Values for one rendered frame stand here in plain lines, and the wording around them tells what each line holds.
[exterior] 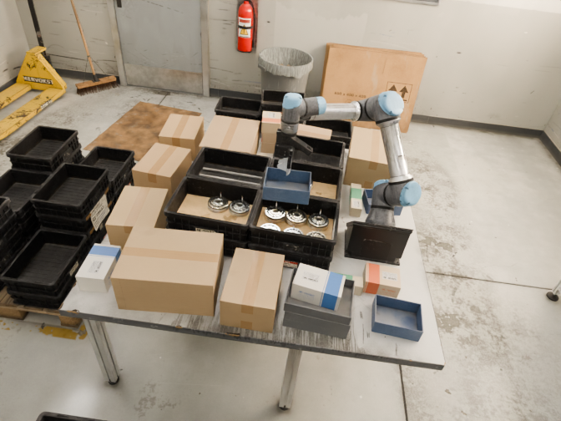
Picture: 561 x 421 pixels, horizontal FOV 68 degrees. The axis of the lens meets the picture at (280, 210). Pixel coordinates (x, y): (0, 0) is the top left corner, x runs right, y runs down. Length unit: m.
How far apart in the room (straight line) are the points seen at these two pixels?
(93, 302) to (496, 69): 4.52
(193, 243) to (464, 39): 3.88
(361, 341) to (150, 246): 0.97
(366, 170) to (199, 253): 1.20
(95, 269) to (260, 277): 0.71
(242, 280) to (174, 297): 0.28
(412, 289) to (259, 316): 0.78
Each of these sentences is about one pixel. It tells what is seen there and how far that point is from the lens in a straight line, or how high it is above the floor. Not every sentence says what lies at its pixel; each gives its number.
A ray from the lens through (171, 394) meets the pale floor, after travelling 2.45.
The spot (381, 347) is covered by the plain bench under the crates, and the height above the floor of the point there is 0.70.
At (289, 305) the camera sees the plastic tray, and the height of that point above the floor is 0.84.
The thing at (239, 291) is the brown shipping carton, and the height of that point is 0.86.
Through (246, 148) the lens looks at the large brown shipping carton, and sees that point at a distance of 2.45.
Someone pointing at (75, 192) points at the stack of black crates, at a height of 0.49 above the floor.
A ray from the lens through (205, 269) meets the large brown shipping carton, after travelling 1.72.
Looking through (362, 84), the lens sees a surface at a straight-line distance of 4.77.
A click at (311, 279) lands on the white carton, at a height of 0.89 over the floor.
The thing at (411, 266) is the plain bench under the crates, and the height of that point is 0.70.
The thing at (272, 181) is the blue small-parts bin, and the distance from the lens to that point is 1.89.
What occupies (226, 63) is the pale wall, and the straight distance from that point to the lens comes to 5.03.
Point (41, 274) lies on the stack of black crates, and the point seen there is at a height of 0.27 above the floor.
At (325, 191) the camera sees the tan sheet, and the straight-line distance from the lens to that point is 2.29.
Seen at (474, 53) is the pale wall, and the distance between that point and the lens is 5.08.
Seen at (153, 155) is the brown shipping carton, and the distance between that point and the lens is 2.47.
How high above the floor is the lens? 2.18
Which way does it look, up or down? 40 degrees down
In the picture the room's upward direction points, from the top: 6 degrees clockwise
